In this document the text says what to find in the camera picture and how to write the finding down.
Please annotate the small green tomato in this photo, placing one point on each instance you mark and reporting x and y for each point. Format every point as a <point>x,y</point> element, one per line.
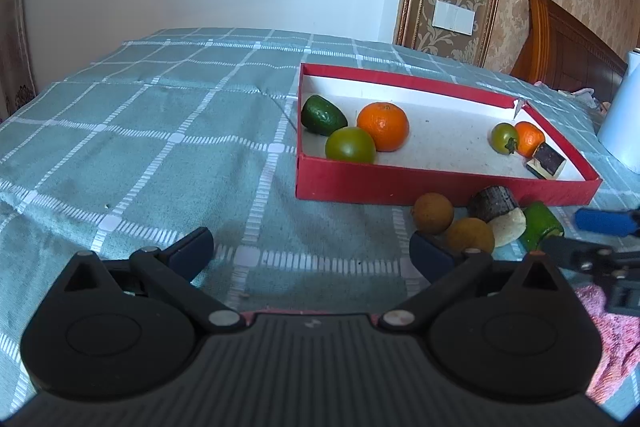
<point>504,138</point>

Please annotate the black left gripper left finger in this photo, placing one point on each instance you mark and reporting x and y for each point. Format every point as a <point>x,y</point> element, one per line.
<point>110,329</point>

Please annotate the brown wooden headboard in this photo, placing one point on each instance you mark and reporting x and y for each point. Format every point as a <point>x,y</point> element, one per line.
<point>564,54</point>

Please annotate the large orange tangerine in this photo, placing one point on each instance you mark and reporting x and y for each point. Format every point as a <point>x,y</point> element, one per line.
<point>387,124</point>

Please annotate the green plaid bed sheet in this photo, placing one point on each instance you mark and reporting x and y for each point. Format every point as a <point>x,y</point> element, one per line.
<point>192,127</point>

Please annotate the red white shallow box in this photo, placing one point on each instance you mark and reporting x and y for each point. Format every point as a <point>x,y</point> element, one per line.
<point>447,150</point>

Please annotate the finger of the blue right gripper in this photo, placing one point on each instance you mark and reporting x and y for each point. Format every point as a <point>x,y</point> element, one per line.
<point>614,223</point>

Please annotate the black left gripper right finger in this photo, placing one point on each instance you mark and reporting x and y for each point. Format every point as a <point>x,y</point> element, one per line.
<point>509,331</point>

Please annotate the small orange tangerine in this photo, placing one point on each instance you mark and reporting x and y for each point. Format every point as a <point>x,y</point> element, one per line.
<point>529,138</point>

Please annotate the brown round longan fruit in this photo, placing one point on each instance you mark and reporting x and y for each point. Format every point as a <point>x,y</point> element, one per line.
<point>432,213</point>

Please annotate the pink floral pillow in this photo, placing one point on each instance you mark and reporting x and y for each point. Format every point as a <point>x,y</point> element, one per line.
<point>584,99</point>

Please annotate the white wall switch plate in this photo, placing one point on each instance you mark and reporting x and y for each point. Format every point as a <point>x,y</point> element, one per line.
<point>454,18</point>

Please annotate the dark green avocado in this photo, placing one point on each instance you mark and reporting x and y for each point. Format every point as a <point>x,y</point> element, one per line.
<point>320,116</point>

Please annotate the pink towel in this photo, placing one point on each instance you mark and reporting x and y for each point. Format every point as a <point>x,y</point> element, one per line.
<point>620,344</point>

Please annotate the dark sugarcane piece outside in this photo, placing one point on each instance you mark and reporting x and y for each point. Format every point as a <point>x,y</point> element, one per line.
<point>496,206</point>

